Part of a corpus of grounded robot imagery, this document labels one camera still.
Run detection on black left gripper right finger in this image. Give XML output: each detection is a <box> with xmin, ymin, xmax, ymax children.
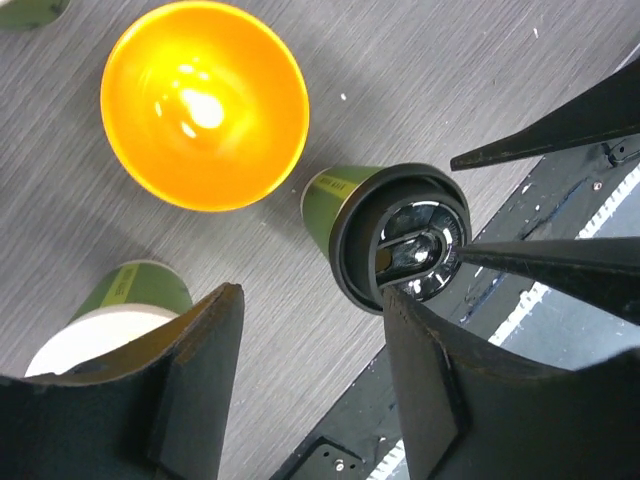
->
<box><xmin>383</xmin><ymin>288</ymin><xmax>639</xmax><ymax>479</ymax></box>

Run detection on green paper cup taken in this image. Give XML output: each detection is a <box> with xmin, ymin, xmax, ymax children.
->
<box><xmin>300</xmin><ymin>166</ymin><xmax>382</xmax><ymax>259</ymax></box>

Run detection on orange bowl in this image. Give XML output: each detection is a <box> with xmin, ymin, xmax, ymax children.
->
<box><xmin>100</xmin><ymin>1</ymin><xmax>310</xmax><ymax>212</ymax></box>

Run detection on stack of green paper cups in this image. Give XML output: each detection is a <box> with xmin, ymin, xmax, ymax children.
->
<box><xmin>0</xmin><ymin>0</ymin><xmax>71</xmax><ymax>30</ymax></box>

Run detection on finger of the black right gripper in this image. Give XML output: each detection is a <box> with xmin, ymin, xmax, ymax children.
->
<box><xmin>455</xmin><ymin>238</ymin><xmax>639</xmax><ymax>325</ymax></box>
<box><xmin>450</xmin><ymin>74</ymin><xmax>639</xmax><ymax>171</ymax></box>

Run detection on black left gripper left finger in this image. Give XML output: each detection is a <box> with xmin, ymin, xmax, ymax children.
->
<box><xmin>1</xmin><ymin>283</ymin><xmax>245</xmax><ymax>479</ymax></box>

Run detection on black plastic coffee lid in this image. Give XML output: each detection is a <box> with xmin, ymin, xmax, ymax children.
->
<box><xmin>329</xmin><ymin>163</ymin><xmax>471</xmax><ymax>315</ymax></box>

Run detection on green paper cup open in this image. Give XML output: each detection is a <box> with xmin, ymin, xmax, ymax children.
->
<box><xmin>25</xmin><ymin>260</ymin><xmax>193</xmax><ymax>377</ymax></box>

